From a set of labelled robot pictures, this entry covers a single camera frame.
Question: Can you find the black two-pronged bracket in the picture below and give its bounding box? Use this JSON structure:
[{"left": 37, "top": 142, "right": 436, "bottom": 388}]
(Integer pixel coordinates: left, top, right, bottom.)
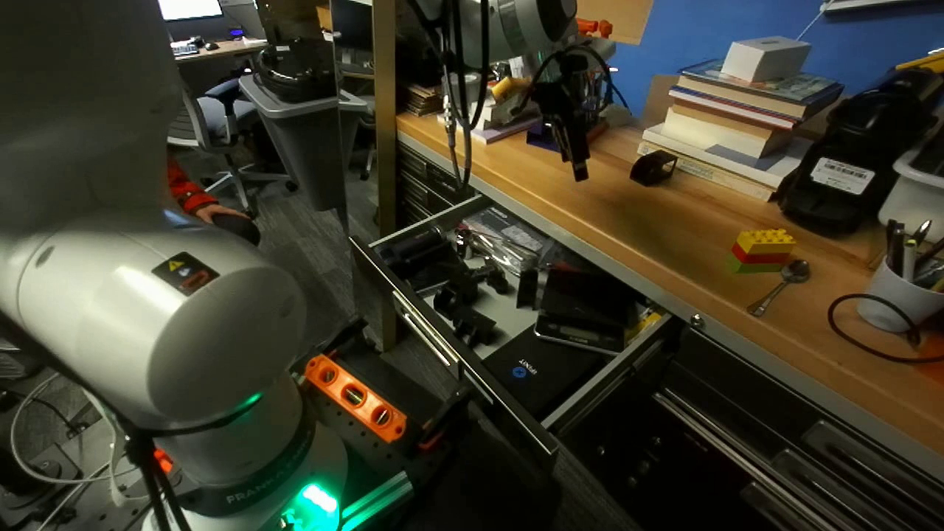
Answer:
[{"left": 451, "top": 311, "right": 501, "bottom": 348}]

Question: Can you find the black bin liner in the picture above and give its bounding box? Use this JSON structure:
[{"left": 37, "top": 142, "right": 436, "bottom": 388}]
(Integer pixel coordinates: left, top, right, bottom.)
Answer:
[{"left": 253, "top": 35, "right": 346, "bottom": 102}]

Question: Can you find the computer monitor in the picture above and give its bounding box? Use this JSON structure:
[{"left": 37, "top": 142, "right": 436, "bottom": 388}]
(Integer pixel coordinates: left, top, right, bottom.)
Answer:
[{"left": 158, "top": 0, "right": 227, "bottom": 25}]

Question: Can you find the grey office chair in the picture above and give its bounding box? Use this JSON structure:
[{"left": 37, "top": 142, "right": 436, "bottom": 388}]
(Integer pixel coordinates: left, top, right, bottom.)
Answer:
[{"left": 165, "top": 77, "right": 302, "bottom": 215}]

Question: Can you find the large white book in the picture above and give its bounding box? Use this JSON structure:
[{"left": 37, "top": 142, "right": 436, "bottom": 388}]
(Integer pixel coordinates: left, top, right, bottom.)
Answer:
[{"left": 633, "top": 133, "right": 792, "bottom": 208}]

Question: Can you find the metal spoon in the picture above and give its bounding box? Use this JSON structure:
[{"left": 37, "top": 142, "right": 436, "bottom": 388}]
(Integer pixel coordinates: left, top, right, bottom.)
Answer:
[{"left": 743, "top": 258, "right": 815, "bottom": 322}]

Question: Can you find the black digital caliper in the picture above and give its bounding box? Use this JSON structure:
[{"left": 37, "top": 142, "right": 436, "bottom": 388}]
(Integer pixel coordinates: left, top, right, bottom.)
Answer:
[{"left": 461, "top": 258, "right": 517, "bottom": 298}]

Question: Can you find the grey trash bin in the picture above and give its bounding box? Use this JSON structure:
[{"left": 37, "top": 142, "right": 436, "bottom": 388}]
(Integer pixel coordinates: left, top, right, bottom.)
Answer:
[{"left": 237, "top": 71, "right": 348, "bottom": 214}]

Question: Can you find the orange spirit level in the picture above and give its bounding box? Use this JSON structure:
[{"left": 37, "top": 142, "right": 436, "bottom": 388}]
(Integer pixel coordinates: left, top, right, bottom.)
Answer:
[{"left": 298, "top": 351, "right": 414, "bottom": 448}]

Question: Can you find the white book stack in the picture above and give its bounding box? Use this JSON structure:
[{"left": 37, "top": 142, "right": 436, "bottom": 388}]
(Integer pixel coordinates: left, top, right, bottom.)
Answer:
[{"left": 433, "top": 97, "right": 550, "bottom": 147}]

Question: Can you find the black digital kitchen scale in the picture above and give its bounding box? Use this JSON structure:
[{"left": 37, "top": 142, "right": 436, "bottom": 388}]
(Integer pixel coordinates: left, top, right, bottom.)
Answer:
[{"left": 537, "top": 258, "right": 650, "bottom": 354}]

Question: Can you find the wooden office desk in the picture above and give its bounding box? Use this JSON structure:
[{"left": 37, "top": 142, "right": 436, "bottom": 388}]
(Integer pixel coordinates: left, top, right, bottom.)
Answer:
[{"left": 171, "top": 35, "right": 273, "bottom": 69}]

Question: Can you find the thin black cable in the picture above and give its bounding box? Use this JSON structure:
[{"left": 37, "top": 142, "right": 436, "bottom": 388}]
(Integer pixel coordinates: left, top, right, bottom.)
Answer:
[{"left": 121, "top": 432, "right": 193, "bottom": 531}]

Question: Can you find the grey metal drawer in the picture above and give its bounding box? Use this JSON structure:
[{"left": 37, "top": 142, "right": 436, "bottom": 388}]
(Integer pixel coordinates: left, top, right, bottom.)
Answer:
[{"left": 348, "top": 189, "right": 689, "bottom": 478}]

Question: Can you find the black handheld controller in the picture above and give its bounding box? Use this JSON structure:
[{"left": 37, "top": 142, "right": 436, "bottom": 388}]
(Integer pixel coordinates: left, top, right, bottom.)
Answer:
[{"left": 209, "top": 208, "right": 262, "bottom": 249}]

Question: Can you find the small orange red fixture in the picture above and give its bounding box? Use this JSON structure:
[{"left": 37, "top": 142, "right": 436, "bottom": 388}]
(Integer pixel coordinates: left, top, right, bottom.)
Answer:
[{"left": 146, "top": 447, "right": 183, "bottom": 481}]

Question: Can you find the white wall shelf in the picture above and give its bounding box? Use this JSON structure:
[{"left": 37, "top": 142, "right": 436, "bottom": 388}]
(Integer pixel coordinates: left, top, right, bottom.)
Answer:
[{"left": 820, "top": 0, "right": 944, "bottom": 18}]

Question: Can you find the black ridged fan box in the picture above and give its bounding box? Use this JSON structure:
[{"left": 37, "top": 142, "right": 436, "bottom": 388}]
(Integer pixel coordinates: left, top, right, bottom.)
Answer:
[{"left": 382, "top": 227, "right": 466, "bottom": 291}]

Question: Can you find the small white box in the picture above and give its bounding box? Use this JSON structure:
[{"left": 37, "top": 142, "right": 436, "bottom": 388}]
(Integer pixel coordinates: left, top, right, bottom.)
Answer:
[{"left": 718, "top": 35, "right": 815, "bottom": 90}]

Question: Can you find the black hollow plastic part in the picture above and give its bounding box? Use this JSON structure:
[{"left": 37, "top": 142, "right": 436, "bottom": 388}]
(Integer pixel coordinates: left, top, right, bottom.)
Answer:
[{"left": 628, "top": 147, "right": 683, "bottom": 189}]

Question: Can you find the white plastic tub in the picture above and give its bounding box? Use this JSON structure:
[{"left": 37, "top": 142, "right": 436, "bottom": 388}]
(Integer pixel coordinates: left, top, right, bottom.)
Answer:
[{"left": 876, "top": 116, "right": 944, "bottom": 239}]

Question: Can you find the person in red jacket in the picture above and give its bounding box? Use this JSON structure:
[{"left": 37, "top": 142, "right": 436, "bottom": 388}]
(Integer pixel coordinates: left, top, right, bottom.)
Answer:
[{"left": 163, "top": 159, "right": 249, "bottom": 230}]

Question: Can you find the black label printer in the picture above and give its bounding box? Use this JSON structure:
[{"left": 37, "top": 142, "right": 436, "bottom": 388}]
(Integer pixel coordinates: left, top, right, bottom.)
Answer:
[{"left": 770, "top": 69, "right": 938, "bottom": 239}]

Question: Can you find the grey workbench drawer cabinet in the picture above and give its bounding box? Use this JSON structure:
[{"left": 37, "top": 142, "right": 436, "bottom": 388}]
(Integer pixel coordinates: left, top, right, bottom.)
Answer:
[{"left": 392, "top": 127, "right": 944, "bottom": 531}]

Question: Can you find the black iFixit case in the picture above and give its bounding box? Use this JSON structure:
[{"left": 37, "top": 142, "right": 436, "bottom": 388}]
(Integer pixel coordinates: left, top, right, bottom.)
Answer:
[{"left": 484, "top": 322, "right": 621, "bottom": 419}]

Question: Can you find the white cable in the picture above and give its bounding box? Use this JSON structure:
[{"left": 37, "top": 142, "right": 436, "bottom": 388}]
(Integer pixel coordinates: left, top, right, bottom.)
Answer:
[{"left": 3, "top": 372, "right": 113, "bottom": 531}]

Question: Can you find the looped black cable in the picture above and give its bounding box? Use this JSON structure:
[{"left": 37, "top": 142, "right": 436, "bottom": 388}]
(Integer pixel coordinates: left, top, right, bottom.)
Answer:
[{"left": 827, "top": 291, "right": 944, "bottom": 369}]

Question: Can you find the thick cream paged book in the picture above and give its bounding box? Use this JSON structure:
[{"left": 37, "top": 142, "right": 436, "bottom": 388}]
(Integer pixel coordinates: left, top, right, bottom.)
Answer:
[{"left": 658, "top": 97, "right": 804, "bottom": 164}]

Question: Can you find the yellow paper pad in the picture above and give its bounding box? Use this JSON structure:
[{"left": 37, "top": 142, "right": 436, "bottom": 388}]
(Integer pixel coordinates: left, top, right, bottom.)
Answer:
[{"left": 633, "top": 302, "right": 672, "bottom": 345}]

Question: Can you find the yellow red green Lego stack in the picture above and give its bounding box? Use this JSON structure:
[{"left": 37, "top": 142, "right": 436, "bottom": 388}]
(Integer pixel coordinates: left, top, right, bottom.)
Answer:
[{"left": 730, "top": 224, "right": 798, "bottom": 279}]

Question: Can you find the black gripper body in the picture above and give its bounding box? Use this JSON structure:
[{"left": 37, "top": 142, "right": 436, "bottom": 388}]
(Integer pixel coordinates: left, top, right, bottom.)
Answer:
[{"left": 534, "top": 44, "right": 615, "bottom": 118}]

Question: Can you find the stack of white books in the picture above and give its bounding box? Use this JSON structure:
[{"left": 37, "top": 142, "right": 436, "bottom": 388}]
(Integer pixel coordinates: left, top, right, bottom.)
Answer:
[{"left": 672, "top": 63, "right": 846, "bottom": 124}]

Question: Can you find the white cup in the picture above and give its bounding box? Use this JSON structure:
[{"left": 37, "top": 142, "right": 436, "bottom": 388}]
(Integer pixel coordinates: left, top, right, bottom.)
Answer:
[{"left": 852, "top": 258, "right": 944, "bottom": 336}]

